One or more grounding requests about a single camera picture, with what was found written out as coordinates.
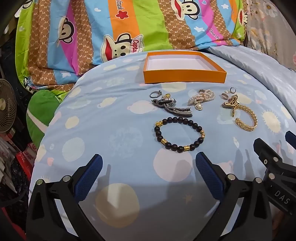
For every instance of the grey floral cloth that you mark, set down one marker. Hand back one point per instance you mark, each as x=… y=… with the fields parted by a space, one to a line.
x=270 y=25

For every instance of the green pillow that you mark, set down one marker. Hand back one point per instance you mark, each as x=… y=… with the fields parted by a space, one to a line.
x=41 y=111

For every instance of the striped cartoon monkey blanket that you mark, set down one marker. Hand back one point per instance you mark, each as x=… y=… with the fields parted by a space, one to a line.
x=92 y=30

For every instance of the pearl drop earring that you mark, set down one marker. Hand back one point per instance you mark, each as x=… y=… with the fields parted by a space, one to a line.
x=198 y=106

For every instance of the red packets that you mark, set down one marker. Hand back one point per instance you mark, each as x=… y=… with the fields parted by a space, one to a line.
x=25 y=160

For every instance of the light blue pillow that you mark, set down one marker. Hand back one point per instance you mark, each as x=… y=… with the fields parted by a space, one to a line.
x=254 y=62

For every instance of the light blue dotted bedsheet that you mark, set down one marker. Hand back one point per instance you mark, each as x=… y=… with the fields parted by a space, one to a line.
x=120 y=120

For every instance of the small pale earring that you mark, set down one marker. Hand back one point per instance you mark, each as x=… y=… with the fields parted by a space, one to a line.
x=224 y=94

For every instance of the dark silver metal watch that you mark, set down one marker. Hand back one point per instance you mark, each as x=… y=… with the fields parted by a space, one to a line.
x=180 y=111

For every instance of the electric fan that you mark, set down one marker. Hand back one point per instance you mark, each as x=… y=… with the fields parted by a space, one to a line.
x=7 y=104

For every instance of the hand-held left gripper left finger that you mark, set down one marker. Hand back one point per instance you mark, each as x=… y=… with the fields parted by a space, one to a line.
x=89 y=178

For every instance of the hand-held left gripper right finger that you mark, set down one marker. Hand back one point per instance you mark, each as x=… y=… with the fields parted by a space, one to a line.
x=208 y=176

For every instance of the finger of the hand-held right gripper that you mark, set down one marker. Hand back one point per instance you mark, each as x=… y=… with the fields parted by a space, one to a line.
x=291 y=138
x=266 y=150

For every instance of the orange cardboard box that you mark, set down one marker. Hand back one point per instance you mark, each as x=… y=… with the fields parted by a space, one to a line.
x=183 y=75

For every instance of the small gold heart charm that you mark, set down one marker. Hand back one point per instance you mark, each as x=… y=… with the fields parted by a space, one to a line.
x=167 y=95

